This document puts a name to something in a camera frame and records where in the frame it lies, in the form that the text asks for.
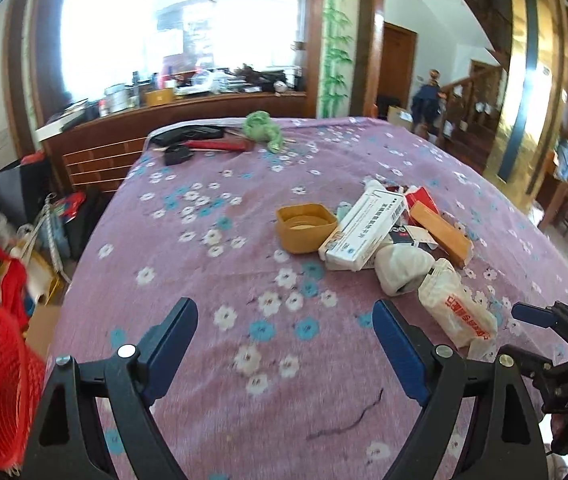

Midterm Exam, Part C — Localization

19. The torn red carton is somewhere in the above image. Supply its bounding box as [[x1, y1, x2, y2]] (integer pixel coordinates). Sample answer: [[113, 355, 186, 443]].
[[386, 185, 442, 221]]

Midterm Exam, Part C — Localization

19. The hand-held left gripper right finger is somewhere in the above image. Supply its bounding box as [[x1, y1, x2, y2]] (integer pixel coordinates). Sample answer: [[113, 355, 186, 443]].
[[372, 299, 550, 480]]

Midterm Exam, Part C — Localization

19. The metal tin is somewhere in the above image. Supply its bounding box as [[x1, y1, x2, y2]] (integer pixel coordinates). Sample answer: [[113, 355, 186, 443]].
[[104, 84, 139, 111]]

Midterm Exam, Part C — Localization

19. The yellow plastic container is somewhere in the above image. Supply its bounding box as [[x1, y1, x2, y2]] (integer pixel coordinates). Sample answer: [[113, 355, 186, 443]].
[[276, 203, 339, 254]]

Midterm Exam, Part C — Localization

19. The white medicine box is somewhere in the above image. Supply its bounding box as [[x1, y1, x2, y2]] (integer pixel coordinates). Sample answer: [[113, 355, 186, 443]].
[[319, 191, 409, 272]]

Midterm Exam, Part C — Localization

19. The dark paper bag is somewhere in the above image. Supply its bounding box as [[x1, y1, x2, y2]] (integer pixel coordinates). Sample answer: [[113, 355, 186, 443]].
[[0, 157, 59, 226]]

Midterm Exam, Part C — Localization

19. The green cloth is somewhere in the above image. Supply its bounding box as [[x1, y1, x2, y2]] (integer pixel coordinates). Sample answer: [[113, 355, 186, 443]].
[[242, 111, 285, 155]]

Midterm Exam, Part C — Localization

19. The brick-pattern wooden counter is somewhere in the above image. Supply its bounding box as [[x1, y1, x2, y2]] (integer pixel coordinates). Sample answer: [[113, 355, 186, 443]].
[[38, 91, 315, 193]]

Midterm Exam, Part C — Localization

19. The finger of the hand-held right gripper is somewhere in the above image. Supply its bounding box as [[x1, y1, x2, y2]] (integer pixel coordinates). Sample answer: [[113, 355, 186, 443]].
[[511, 301, 568, 356], [518, 349, 568, 387]]

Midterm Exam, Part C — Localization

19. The wooden door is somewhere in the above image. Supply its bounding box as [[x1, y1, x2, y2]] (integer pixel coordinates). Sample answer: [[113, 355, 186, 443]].
[[379, 22, 419, 106]]

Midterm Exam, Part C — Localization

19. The black and white packet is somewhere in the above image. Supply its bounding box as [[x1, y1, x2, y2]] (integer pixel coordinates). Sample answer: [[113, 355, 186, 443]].
[[389, 225, 437, 251]]

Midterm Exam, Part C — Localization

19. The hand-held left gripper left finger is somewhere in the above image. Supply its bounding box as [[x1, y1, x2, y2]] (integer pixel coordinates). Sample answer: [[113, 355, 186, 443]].
[[21, 297, 199, 480]]

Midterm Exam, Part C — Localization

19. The row of assorted household clutter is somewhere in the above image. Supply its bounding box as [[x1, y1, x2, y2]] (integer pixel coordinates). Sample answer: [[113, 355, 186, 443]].
[[58, 62, 309, 121]]

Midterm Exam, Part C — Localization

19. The grey white sock bundle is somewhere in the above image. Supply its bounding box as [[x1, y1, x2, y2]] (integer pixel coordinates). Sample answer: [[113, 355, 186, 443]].
[[375, 242, 436, 297]]

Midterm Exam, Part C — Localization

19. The red cloth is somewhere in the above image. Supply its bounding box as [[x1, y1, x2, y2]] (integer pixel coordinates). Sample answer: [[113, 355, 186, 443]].
[[0, 255, 34, 331]]

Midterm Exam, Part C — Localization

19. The golden pillar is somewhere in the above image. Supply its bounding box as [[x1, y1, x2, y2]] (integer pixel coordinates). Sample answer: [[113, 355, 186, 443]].
[[484, 0, 568, 211]]

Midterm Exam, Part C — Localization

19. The yellow box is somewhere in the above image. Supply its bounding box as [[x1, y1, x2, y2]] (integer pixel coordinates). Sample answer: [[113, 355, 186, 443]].
[[144, 89, 175, 107]]

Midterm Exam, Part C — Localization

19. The purple floral tablecloth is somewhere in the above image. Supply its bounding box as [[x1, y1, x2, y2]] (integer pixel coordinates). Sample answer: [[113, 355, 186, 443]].
[[51, 116, 568, 480]]

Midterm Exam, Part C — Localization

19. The black gun-shaped tool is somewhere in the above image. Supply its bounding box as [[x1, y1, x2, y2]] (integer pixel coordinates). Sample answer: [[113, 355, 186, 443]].
[[151, 125, 225, 147]]

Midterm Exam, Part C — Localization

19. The black thread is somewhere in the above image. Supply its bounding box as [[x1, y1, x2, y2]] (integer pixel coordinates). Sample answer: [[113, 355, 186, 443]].
[[306, 389, 385, 441]]

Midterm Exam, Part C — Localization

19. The wooden staircase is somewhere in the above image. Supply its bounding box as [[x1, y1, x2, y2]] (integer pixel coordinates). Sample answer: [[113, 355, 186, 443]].
[[439, 60, 510, 171]]

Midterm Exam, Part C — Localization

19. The black round object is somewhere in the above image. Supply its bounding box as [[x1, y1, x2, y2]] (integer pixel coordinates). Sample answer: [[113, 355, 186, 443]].
[[165, 144, 195, 166]]

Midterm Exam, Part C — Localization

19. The bamboo painted panel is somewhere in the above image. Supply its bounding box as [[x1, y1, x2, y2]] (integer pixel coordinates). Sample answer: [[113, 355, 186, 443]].
[[316, 0, 359, 118]]

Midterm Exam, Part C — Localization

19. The white red-printed plastic bag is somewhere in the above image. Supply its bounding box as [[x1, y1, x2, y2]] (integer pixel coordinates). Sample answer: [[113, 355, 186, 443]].
[[418, 258, 499, 350]]

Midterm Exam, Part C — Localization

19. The measuring tape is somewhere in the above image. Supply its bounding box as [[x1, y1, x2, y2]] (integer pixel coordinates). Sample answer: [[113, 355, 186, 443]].
[[28, 195, 72, 286]]

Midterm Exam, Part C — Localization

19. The long red tool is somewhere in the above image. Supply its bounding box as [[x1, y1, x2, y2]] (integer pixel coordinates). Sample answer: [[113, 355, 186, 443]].
[[186, 140, 255, 152]]

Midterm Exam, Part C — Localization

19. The orange cardboard box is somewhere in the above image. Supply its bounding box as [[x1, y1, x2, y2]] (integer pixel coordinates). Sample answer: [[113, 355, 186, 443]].
[[408, 202, 475, 268]]

